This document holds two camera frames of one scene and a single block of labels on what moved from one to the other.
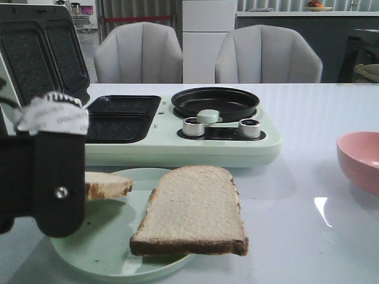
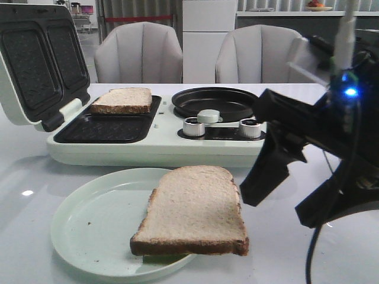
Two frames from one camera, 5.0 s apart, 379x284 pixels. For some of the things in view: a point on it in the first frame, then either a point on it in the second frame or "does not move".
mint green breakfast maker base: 125,132 does not move
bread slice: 193,210 does not move
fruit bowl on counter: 315,6 does not move
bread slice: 100,186 to 129,100
